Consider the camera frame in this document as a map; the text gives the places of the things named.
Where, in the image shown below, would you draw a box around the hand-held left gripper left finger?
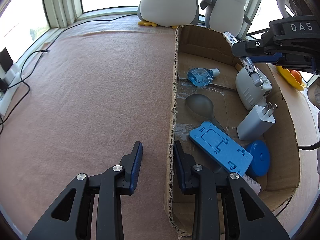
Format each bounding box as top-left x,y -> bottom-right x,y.
26,141 -> 143,240

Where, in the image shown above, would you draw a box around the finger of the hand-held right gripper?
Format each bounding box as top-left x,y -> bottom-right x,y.
276,52 -> 320,73
231,39 -> 284,64

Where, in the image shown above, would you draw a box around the cardboard box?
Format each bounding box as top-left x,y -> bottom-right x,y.
164,24 -> 300,233

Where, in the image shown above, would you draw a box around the white power strip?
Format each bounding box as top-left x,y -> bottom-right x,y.
0,64 -> 21,117

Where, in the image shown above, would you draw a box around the patterned lighter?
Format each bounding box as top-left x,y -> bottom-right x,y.
223,32 -> 265,85

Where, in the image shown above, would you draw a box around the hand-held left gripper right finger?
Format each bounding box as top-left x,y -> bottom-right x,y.
173,140 -> 290,240

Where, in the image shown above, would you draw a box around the small penguin plush toy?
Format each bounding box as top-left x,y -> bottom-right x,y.
200,0 -> 252,35

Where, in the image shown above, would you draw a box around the grey spoon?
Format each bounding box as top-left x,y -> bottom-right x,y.
185,94 -> 229,135

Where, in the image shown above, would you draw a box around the white window frame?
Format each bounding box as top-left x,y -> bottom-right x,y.
40,0 -> 265,30

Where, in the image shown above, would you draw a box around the black power adapter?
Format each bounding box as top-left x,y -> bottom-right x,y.
0,47 -> 14,72

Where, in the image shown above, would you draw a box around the large penguin plush toy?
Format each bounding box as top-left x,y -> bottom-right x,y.
135,0 -> 212,29

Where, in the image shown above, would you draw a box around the orange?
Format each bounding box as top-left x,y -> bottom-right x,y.
290,70 -> 303,83

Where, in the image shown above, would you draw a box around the small blue liquid bottle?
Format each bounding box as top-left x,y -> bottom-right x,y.
187,67 -> 220,87

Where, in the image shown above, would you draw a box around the yellow leaf-shaped bowl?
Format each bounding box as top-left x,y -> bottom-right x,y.
276,65 -> 307,92

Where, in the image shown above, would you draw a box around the thin black cable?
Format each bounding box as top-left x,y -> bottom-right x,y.
15,14 -> 139,85

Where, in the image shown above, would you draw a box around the small white tube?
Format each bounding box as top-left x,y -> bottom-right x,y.
242,174 -> 262,195

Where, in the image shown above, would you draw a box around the tangled black cables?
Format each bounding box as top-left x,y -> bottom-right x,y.
0,50 -> 50,130

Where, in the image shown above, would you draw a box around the pink blanket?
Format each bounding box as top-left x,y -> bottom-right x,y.
0,26 -> 320,240

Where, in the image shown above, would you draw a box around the white plug-in device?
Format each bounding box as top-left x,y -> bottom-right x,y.
235,69 -> 272,111

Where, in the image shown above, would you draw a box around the white charger plug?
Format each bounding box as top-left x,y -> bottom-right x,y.
236,102 -> 278,141

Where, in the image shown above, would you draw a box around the round blue tape measure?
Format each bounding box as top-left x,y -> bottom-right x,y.
244,140 -> 271,177

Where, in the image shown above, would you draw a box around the blue phone stand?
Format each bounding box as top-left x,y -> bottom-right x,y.
189,121 -> 254,178

